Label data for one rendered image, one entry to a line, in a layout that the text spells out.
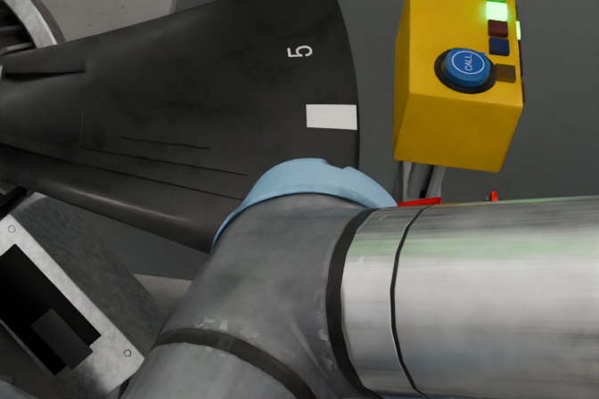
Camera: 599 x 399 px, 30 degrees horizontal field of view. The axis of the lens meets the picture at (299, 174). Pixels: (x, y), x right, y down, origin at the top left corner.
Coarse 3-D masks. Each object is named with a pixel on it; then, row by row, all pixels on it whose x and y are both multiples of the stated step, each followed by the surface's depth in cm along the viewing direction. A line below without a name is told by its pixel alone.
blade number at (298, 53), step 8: (288, 40) 74; (296, 40) 74; (304, 40) 74; (312, 40) 74; (280, 48) 73; (288, 48) 73; (296, 48) 73; (304, 48) 73; (312, 48) 73; (280, 56) 73; (288, 56) 73; (296, 56) 73; (304, 56) 73; (312, 56) 73; (280, 64) 73; (288, 64) 73; (296, 64) 73
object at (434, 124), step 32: (416, 0) 102; (448, 0) 103; (480, 0) 103; (512, 0) 104; (416, 32) 100; (448, 32) 100; (480, 32) 100; (512, 32) 101; (416, 64) 97; (512, 64) 98; (416, 96) 95; (448, 96) 95; (480, 96) 95; (512, 96) 95; (416, 128) 98; (448, 128) 98; (480, 128) 97; (512, 128) 97; (416, 160) 101; (448, 160) 101; (480, 160) 100
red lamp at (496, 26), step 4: (488, 20) 101; (492, 20) 101; (496, 20) 101; (500, 20) 101; (488, 24) 100; (492, 24) 100; (496, 24) 100; (500, 24) 100; (504, 24) 101; (488, 28) 100; (492, 28) 100; (496, 28) 100; (500, 28) 100; (504, 28) 100; (488, 32) 100; (492, 32) 100; (496, 32) 100; (500, 32) 100; (504, 32) 100; (492, 36) 100; (496, 36) 100; (500, 36) 100; (504, 36) 100
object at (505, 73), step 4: (496, 64) 97; (500, 64) 97; (504, 64) 97; (496, 68) 97; (500, 68) 97; (504, 68) 97; (508, 68) 97; (512, 68) 97; (496, 72) 96; (500, 72) 96; (504, 72) 96; (508, 72) 96; (512, 72) 96; (496, 76) 96; (500, 76) 96; (504, 76) 96; (508, 76) 96; (512, 76) 96; (496, 80) 96; (500, 80) 96; (504, 80) 96; (508, 80) 96; (512, 80) 96
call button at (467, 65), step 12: (456, 60) 96; (468, 60) 96; (480, 60) 96; (444, 72) 96; (456, 72) 95; (468, 72) 95; (480, 72) 96; (456, 84) 96; (468, 84) 95; (480, 84) 96
